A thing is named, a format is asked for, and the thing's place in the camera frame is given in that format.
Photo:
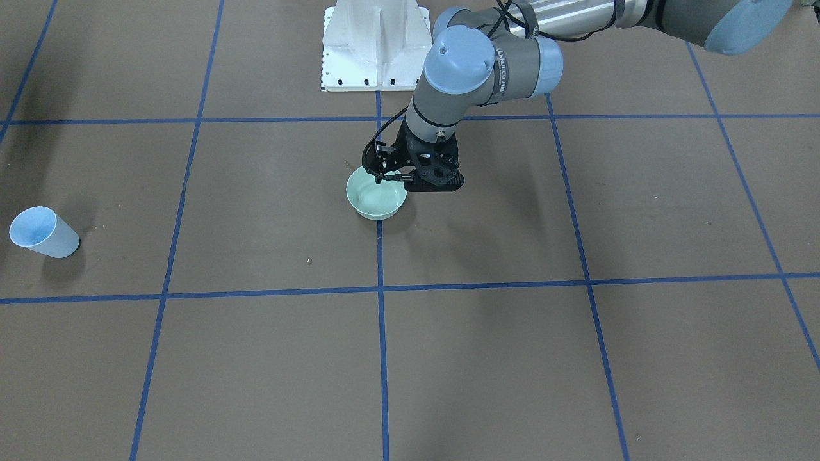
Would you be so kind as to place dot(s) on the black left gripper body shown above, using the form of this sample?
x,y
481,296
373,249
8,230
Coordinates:
x,y
403,155

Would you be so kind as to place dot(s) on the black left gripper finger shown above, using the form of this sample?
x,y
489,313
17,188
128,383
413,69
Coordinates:
x,y
378,170
401,175

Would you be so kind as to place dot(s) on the mint green bowl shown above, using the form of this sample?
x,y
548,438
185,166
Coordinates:
x,y
373,201

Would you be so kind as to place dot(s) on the light blue plastic cup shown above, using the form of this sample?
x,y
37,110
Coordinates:
x,y
41,230

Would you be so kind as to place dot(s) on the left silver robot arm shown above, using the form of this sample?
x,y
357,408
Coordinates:
x,y
512,51

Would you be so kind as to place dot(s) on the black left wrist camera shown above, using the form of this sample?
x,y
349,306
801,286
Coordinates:
x,y
434,172

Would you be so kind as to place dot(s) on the white pedestal column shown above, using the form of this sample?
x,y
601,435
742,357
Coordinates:
x,y
373,46

